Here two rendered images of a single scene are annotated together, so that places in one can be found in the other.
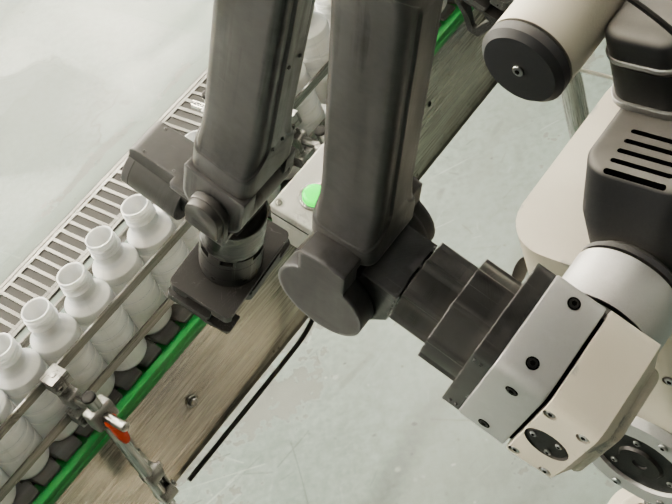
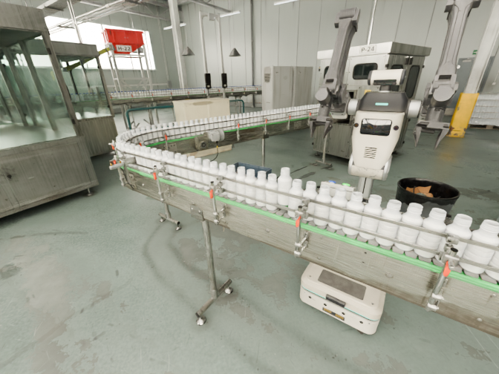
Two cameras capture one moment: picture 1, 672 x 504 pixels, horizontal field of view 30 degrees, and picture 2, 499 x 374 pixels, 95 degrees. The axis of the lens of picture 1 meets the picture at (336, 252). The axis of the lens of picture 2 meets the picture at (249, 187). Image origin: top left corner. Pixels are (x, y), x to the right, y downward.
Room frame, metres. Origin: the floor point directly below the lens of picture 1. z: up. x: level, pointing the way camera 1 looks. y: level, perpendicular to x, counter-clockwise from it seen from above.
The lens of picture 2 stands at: (1.83, 0.71, 1.55)
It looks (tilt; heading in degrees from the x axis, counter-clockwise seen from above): 25 degrees down; 250
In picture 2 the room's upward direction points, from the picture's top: 2 degrees counter-clockwise
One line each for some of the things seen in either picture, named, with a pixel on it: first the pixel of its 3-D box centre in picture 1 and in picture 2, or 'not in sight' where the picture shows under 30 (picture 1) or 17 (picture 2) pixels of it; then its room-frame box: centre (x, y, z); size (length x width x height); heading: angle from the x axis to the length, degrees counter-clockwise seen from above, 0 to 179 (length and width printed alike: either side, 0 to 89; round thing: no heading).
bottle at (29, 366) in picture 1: (31, 386); (454, 240); (1.04, 0.40, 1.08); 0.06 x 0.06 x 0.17
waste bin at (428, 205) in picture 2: not in sight; (416, 217); (-0.28, -0.47, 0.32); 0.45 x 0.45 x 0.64
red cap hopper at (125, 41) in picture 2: not in sight; (134, 89); (2.42, -7.22, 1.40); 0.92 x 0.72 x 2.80; 17
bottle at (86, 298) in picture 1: (99, 315); (409, 226); (1.11, 0.30, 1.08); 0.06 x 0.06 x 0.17
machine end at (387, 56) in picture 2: not in sight; (364, 106); (-2.05, -3.05, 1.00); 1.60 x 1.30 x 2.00; 17
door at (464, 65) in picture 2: not in sight; (465, 87); (-9.48, -5.42, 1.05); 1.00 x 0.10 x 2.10; 125
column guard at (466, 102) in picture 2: not in sight; (462, 115); (-5.69, -3.25, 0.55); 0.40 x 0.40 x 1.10; 35
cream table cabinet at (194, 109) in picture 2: not in sight; (204, 127); (0.93, -4.76, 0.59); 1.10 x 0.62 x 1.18; 17
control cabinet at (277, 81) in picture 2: not in sight; (276, 101); (-1.53, -5.93, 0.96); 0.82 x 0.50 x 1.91; 17
